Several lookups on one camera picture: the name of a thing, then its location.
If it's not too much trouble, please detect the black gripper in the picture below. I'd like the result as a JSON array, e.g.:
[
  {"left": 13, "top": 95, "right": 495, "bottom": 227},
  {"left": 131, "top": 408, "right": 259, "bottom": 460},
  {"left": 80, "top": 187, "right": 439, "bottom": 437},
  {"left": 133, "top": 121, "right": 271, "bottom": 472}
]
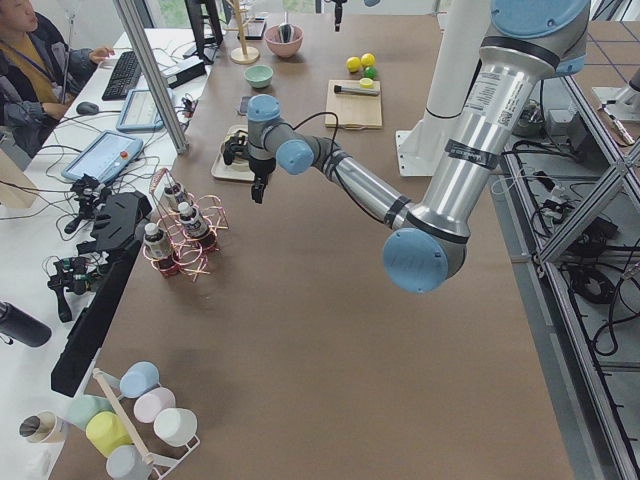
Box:
[{"left": 323, "top": 0, "right": 348, "bottom": 32}]

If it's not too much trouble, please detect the white round plate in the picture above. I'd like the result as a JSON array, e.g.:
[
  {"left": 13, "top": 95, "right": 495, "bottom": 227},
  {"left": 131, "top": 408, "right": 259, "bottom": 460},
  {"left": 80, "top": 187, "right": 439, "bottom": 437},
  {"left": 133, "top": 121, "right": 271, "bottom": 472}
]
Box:
[{"left": 217, "top": 153, "right": 252, "bottom": 179}]

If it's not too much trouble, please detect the second robot arm gripper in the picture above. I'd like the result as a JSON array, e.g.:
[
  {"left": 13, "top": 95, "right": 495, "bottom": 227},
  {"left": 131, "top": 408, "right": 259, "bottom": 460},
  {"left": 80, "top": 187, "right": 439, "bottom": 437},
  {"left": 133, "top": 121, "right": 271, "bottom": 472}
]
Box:
[{"left": 247, "top": 135, "right": 275, "bottom": 185}]

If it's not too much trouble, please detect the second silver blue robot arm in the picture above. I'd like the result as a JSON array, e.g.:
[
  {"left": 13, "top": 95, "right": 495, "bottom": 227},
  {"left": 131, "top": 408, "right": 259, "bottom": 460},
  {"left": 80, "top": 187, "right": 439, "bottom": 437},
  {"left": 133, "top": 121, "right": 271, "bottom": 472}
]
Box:
[{"left": 247, "top": 1, "right": 590, "bottom": 293}]

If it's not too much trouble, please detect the cream rabbit tray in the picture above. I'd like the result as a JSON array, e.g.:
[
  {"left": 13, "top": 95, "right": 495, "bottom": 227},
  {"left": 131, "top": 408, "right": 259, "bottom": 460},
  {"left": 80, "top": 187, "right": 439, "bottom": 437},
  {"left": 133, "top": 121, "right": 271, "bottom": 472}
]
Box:
[{"left": 211, "top": 124, "right": 254, "bottom": 183}]

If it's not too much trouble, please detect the metal scoop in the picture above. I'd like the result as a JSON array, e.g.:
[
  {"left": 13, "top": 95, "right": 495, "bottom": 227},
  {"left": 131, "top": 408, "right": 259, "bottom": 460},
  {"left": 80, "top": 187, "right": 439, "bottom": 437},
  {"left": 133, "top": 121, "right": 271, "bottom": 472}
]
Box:
[{"left": 278, "top": 11, "right": 294, "bottom": 44}]

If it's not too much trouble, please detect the yellow lemon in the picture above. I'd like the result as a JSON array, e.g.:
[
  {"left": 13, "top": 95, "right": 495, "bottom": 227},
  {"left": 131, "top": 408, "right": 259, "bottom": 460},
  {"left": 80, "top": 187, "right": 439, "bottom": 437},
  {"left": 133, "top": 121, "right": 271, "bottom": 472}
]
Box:
[
  {"left": 360, "top": 52, "right": 376, "bottom": 69},
  {"left": 345, "top": 56, "right": 362, "bottom": 74}
]

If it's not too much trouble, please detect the pink bowl with ice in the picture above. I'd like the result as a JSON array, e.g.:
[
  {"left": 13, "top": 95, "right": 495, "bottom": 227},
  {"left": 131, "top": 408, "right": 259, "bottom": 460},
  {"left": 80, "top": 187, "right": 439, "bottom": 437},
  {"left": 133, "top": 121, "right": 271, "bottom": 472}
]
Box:
[{"left": 264, "top": 25, "right": 304, "bottom": 58}]

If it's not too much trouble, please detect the green lime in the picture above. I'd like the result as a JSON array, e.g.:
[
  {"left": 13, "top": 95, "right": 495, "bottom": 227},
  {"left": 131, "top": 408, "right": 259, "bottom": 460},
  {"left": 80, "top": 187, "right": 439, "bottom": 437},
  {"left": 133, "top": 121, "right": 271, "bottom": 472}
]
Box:
[{"left": 363, "top": 66, "right": 378, "bottom": 80}]

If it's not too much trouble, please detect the half lemon slice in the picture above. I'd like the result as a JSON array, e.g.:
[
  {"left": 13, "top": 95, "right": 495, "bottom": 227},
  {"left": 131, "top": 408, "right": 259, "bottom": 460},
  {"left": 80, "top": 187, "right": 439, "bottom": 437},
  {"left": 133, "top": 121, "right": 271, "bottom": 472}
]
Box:
[{"left": 359, "top": 77, "right": 374, "bottom": 89}]

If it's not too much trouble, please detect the grey folded cloth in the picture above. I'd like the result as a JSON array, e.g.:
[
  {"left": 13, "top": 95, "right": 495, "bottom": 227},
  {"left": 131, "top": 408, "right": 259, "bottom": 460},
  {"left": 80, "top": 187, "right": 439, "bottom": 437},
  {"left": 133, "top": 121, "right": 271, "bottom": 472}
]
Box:
[{"left": 238, "top": 96, "right": 251, "bottom": 116}]

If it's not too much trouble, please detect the green bowl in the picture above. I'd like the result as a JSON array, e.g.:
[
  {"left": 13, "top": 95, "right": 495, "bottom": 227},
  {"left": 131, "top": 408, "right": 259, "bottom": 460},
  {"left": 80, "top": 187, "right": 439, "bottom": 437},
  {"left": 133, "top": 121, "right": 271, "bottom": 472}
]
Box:
[{"left": 244, "top": 65, "right": 274, "bottom": 89}]

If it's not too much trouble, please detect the wooden cutting board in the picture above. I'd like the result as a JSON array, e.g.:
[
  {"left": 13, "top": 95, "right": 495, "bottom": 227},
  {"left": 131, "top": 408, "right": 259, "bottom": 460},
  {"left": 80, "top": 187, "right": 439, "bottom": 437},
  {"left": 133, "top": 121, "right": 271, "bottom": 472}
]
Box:
[{"left": 324, "top": 80, "right": 383, "bottom": 129}]

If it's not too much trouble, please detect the wooden mug stand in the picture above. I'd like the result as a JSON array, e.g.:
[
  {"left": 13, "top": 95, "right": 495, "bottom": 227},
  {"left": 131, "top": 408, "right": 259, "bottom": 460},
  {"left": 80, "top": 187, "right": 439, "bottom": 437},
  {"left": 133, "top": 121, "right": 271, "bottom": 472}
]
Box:
[{"left": 226, "top": 0, "right": 260, "bottom": 65}]

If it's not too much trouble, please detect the tea bottle white cap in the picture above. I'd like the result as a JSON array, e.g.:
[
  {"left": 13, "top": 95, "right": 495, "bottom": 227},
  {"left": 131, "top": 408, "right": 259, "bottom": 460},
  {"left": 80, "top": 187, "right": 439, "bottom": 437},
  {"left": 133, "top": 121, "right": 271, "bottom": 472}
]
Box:
[{"left": 144, "top": 223, "right": 170, "bottom": 260}]

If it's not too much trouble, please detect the blue teach pendant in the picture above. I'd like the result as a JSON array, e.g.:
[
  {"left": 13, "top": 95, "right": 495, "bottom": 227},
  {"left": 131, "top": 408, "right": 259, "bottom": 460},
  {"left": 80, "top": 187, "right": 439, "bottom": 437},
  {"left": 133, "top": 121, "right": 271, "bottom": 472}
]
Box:
[
  {"left": 116, "top": 89, "right": 164, "bottom": 133},
  {"left": 61, "top": 130, "right": 143, "bottom": 184}
]

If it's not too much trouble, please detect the black keyboard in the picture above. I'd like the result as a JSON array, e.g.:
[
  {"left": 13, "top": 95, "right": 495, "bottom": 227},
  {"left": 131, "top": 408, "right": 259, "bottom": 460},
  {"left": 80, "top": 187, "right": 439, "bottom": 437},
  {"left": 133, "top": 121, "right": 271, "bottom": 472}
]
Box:
[{"left": 101, "top": 51, "right": 142, "bottom": 101}]

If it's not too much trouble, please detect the computer mouse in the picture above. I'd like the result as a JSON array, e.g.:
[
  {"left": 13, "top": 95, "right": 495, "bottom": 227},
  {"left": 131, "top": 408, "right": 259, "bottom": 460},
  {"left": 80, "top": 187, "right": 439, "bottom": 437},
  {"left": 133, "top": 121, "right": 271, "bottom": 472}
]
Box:
[{"left": 76, "top": 101, "right": 100, "bottom": 116}]

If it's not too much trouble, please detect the blue cup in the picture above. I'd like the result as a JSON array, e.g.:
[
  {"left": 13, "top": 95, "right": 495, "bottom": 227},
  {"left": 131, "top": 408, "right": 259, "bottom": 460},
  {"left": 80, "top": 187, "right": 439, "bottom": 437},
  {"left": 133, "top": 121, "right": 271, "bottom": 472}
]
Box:
[{"left": 119, "top": 361, "right": 160, "bottom": 399}]

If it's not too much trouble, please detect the pink cup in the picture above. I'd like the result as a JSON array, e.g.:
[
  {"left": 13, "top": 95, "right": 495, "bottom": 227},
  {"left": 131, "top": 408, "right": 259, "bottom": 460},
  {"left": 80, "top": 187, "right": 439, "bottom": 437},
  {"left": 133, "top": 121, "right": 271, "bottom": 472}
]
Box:
[{"left": 133, "top": 387, "right": 176, "bottom": 424}]

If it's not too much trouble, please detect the seated person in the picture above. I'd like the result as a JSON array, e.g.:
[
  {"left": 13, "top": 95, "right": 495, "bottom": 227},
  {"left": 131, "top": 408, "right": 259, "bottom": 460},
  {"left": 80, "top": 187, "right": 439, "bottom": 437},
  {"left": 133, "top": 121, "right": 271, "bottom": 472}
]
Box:
[{"left": 1, "top": 1, "right": 115, "bottom": 157}]

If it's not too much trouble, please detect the white cup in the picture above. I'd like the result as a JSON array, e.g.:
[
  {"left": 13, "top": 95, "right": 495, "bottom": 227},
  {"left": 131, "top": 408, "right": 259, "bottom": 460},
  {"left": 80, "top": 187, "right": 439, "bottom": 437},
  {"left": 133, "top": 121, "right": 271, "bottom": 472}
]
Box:
[{"left": 153, "top": 408, "right": 198, "bottom": 447}]

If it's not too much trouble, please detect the black water bottle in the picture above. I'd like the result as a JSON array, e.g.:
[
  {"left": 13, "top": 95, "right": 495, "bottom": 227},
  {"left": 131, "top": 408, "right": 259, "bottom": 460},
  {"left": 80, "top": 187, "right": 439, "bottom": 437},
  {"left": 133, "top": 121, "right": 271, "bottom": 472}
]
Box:
[{"left": 1, "top": 302, "right": 52, "bottom": 347}]

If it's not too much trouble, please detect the green cup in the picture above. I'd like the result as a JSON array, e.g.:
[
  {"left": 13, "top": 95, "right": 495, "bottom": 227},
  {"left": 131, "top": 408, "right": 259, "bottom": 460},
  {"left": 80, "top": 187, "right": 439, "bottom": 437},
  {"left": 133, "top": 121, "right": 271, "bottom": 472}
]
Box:
[{"left": 64, "top": 394, "right": 113, "bottom": 431}]

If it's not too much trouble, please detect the yellow cup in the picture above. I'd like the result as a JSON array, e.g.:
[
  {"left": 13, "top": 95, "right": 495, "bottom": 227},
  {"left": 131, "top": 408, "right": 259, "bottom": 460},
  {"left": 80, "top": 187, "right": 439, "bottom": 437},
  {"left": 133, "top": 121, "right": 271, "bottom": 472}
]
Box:
[{"left": 85, "top": 411, "right": 133, "bottom": 458}]

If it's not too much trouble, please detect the white cup rack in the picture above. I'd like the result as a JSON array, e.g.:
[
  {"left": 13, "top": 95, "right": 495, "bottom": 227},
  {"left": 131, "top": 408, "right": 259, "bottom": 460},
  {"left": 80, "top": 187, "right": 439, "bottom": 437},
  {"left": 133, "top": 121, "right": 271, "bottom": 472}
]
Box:
[{"left": 92, "top": 368, "right": 201, "bottom": 479}]

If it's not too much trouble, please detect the grey cup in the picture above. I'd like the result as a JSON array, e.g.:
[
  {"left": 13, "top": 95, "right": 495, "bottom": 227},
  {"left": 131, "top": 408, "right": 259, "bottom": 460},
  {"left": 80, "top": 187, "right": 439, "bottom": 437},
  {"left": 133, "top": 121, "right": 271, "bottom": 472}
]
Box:
[{"left": 106, "top": 445, "right": 152, "bottom": 480}]

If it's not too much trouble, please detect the paper cup with metal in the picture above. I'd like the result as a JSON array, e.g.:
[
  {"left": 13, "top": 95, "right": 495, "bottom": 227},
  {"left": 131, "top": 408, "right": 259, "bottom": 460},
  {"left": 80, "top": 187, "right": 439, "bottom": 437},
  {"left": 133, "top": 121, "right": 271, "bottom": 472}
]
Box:
[{"left": 19, "top": 411, "right": 68, "bottom": 443}]

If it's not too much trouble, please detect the copper wire bottle rack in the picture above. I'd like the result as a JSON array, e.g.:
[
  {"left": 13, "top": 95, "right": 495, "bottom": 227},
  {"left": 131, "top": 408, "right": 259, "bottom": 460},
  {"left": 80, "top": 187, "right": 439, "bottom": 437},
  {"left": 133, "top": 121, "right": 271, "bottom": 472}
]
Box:
[{"left": 142, "top": 168, "right": 229, "bottom": 281}]

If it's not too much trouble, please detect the aluminium frame post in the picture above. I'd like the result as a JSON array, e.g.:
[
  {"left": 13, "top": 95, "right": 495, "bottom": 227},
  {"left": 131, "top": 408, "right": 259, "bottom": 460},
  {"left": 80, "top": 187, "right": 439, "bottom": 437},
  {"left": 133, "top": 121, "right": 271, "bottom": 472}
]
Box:
[{"left": 113, "top": 0, "right": 188, "bottom": 154}]

